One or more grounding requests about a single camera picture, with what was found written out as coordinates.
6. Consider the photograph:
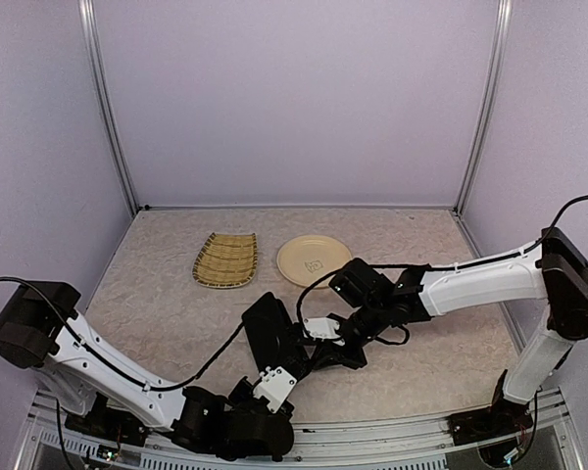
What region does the black zip tool case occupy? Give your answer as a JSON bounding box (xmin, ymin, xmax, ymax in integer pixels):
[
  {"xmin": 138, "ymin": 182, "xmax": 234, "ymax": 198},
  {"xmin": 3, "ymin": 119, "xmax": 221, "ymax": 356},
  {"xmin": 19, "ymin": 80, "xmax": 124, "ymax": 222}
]
[{"xmin": 242, "ymin": 292, "xmax": 309, "ymax": 381}]

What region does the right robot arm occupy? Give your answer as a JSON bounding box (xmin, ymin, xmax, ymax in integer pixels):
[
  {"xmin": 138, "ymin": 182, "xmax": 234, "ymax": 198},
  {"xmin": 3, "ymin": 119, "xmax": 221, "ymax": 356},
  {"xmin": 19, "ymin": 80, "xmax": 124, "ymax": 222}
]
[{"xmin": 295, "ymin": 223, "xmax": 588, "ymax": 435}]

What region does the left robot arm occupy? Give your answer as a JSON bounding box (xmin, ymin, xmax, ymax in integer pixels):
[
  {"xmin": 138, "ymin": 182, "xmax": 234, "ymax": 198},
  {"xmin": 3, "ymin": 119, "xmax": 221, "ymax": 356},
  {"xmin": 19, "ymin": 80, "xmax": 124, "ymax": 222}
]
[{"xmin": 0, "ymin": 276, "xmax": 297, "ymax": 461}]

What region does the cream round plate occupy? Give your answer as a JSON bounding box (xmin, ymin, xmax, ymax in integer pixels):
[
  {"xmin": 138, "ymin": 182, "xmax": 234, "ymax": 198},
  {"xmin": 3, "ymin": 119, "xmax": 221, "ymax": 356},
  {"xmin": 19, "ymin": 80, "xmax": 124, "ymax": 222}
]
[{"xmin": 276, "ymin": 235, "xmax": 353, "ymax": 287}]

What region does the woven bamboo tray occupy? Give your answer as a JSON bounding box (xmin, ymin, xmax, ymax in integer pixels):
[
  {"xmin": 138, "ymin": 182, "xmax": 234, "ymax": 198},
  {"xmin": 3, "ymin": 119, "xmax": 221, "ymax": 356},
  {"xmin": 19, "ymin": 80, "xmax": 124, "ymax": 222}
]
[{"xmin": 192, "ymin": 233, "xmax": 258, "ymax": 289}]

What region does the aluminium front rail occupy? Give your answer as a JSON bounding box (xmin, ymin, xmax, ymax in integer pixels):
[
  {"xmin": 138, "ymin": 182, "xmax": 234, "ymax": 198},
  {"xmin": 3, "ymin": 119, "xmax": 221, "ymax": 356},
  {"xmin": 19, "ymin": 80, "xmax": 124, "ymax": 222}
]
[{"xmin": 12, "ymin": 389, "xmax": 584, "ymax": 469}]

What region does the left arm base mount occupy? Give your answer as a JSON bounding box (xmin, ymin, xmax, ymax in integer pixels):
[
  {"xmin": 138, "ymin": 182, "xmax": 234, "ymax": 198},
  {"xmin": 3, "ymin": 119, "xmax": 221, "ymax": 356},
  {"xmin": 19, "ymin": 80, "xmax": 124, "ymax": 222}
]
[{"xmin": 65, "ymin": 408, "xmax": 148, "ymax": 447}]

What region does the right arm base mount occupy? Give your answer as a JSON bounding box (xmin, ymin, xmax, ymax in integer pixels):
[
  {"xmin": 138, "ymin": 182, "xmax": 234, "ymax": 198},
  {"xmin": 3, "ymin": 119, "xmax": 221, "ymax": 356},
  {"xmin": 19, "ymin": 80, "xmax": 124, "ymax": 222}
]
[{"xmin": 448, "ymin": 408, "xmax": 533, "ymax": 446}]

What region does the right aluminium frame post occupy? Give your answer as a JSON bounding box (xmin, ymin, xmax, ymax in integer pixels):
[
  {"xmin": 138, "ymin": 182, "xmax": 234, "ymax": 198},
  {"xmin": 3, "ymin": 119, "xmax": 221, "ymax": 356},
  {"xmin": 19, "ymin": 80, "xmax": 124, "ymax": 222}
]
[{"xmin": 454, "ymin": 0, "xmax": 513, "ymax": 218}]

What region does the aluminium frame post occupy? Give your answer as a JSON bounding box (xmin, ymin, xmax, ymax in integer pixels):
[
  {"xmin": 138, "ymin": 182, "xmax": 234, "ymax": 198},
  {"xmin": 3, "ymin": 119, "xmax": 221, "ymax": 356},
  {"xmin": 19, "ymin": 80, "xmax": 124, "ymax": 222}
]
[
  {"xmin": 454, "ymin": 0, "xmax": 513, "ymax": 218},
  {"xmin": 78, "ymin": 0, "xmax": 141, "ymax": 217}
]

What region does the left aluminium frame post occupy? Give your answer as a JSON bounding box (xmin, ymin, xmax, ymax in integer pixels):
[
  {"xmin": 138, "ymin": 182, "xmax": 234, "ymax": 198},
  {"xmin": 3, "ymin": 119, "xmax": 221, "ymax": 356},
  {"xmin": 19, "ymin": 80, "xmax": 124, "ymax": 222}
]
[{"xmin": 78, "ymin": 0, "xmax": 141, "ymax": 217}]

